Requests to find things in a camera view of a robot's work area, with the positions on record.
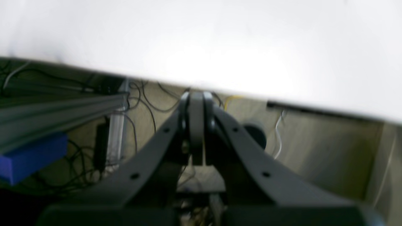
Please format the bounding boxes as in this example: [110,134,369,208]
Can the black round stand base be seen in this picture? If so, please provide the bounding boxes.
[243,122,267,150]

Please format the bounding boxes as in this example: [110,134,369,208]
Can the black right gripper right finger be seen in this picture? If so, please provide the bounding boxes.
[196,92,383,226]

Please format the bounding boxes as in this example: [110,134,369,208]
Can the tangled black floor cables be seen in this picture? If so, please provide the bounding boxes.
[0,61,189,189]

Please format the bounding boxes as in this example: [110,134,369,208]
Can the silver aluminium frame rail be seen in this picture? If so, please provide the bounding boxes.
[0,93,126,154]

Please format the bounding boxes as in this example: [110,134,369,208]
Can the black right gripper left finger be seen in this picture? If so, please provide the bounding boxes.
[38,93,197,226]

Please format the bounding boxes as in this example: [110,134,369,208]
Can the white cable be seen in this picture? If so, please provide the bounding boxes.
[274,110,287,159]

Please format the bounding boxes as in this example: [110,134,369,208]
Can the black power strip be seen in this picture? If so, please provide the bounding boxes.
[92,122,110,172]

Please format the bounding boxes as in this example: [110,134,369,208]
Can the blue foam block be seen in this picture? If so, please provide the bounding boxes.
[0,132,68,186]

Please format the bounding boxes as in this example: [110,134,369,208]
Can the yellow cable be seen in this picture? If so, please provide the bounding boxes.
[224,95,244,110]

